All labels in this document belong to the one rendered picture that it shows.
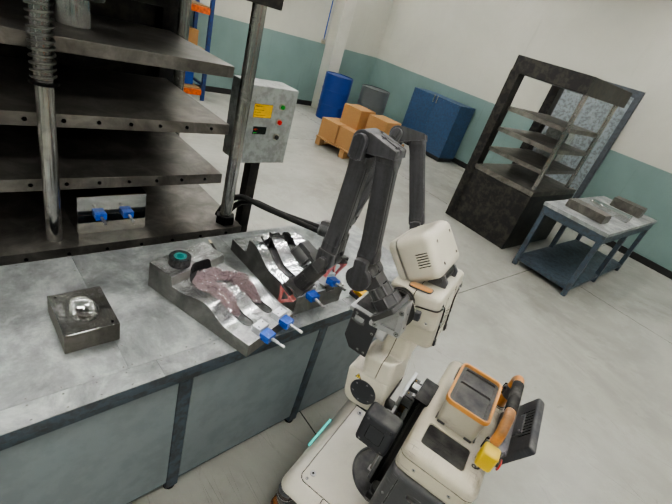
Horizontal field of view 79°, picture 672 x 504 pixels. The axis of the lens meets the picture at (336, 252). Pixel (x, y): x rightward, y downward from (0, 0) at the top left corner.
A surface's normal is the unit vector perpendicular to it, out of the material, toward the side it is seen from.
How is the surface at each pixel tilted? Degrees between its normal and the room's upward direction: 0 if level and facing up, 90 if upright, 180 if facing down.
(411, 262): 90
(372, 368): 90
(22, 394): 0
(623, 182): 90
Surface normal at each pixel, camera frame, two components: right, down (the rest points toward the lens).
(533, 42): -0.76, 0.12
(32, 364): 0.27, -0.83
